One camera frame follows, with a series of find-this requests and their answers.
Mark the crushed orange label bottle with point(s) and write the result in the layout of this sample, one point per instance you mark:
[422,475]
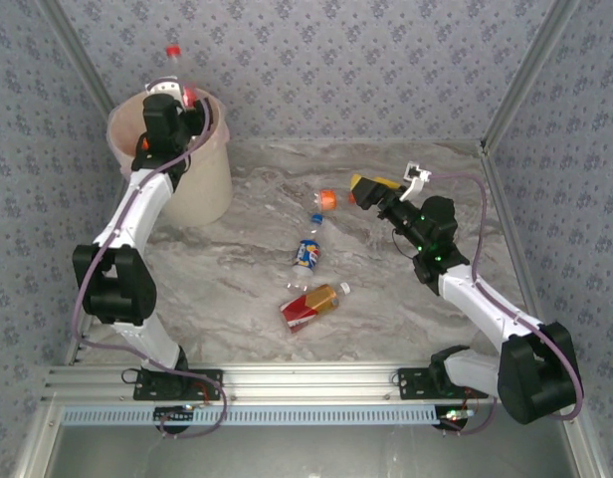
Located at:
[330,199]

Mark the red label cola bottle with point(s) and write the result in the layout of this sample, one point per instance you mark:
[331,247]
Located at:
[173,50]

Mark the blue label pepsi bottle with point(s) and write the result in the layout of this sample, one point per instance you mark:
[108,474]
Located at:
[306,254]

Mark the red gold label tea bottle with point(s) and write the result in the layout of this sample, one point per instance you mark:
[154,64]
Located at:
[306,309]

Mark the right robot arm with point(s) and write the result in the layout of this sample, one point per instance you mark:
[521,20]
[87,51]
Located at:
[478,299]

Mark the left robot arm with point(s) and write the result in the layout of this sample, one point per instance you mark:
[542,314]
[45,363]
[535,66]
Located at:
[142,214]

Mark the white ribbed plastic bin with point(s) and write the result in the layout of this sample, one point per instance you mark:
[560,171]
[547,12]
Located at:
[207,194]

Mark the small black controller board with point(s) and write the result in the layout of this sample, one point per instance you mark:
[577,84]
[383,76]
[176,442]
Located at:
[172,414]
[453,417]

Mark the grey metal panel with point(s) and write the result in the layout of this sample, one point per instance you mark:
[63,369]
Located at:
[306,453]

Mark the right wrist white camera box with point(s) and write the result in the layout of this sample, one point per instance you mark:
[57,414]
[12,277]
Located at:
[417,174]

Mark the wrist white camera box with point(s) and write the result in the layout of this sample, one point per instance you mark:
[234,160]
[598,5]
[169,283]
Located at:
[417,174]
[164,89]

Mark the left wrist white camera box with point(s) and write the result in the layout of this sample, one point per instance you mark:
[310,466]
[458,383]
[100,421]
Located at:
[164,89]

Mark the aluminium frame bar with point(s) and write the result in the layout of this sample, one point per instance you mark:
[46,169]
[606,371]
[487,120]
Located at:
[38,438]
[526,74]
[508,224]
[80,50]

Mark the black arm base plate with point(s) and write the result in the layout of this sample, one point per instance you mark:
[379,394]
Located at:
[416,383]
[157,386]

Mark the aluminium mounting rail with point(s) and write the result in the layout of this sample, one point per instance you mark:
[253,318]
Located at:
[306,381]

